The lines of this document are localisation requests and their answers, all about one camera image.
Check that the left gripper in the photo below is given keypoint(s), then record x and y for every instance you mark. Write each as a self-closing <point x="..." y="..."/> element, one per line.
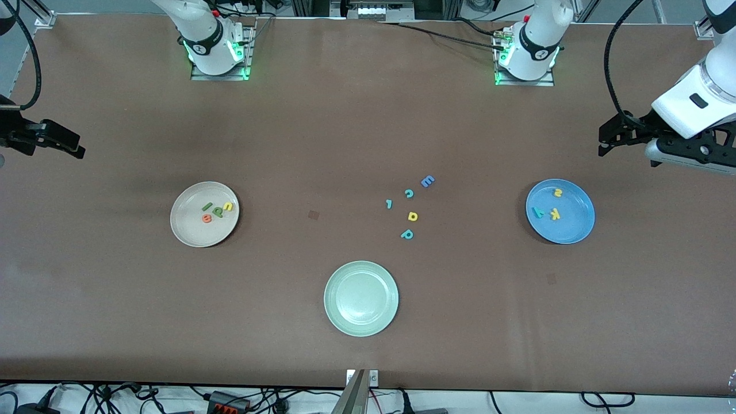
<point x="639" y="127"/>

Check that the teal letter y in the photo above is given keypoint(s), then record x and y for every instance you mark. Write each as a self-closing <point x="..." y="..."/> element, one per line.
<point x="538" y="211"/>

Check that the green letter p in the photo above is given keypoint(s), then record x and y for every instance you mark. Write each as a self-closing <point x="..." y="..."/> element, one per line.
<point x="218" y="212"/>

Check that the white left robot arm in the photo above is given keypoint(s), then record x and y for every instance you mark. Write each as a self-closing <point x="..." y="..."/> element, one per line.
<point x="535" y="46"/>

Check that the blue plate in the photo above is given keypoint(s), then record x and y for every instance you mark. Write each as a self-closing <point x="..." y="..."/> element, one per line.
<point x="575" y="227"/>

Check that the brown plate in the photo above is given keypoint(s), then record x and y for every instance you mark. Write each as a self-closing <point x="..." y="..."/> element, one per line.
<point x="192" y="233"/>

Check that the brown table cover mat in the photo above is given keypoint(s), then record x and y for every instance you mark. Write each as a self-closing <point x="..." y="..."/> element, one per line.
<point x="115" y="316"/>

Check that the blue letter E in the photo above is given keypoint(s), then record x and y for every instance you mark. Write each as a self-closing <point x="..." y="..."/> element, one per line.
<point x="428" y="181"/>

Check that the black floor plug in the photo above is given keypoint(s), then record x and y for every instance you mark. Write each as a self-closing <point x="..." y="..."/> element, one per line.
<point x="34" y="409"/>

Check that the teal letter p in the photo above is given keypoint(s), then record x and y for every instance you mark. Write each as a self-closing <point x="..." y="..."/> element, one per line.
<point x="407" y="234"/>

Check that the black orange power strip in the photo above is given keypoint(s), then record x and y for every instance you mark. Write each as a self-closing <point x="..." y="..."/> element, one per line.
<point x="227" y="402"/>

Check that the grey control device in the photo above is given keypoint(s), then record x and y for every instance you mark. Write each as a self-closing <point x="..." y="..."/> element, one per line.
<point x="374" y="10"/>

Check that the pale green plate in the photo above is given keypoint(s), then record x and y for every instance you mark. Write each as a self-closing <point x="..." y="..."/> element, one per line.
<point x="361" y="298"/>

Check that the black upright connector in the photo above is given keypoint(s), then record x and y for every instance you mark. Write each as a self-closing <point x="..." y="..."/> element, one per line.
<point x="405" y="402"/>

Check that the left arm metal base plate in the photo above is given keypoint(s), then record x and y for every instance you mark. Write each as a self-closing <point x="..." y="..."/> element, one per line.
<point x="520" y="83"/>

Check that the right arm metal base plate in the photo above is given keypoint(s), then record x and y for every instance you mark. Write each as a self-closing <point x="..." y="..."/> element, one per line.
<point x="218" y="77"/>

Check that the white stand bracket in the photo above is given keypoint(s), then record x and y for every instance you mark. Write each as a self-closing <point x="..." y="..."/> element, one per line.
<point x="374" y="377"/>

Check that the metal camera stand bar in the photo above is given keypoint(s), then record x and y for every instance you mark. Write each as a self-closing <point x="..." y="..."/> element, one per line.
<point x="352" y="397"/>

